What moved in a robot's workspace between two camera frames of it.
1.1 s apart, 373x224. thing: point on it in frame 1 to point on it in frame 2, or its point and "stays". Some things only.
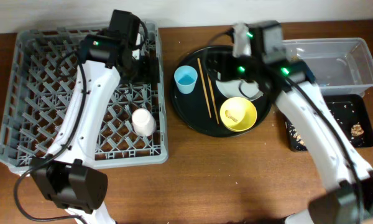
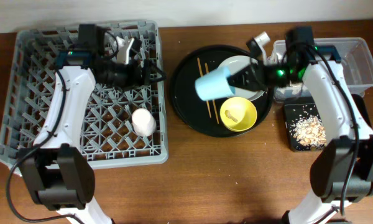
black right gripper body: [245, 68] to [271, 74]
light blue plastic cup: [186, 76] to [214, 84]
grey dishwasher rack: [135, 129] stays
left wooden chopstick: [205, 89] stays
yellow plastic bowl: [238, 114] stays
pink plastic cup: [143, 122] stays
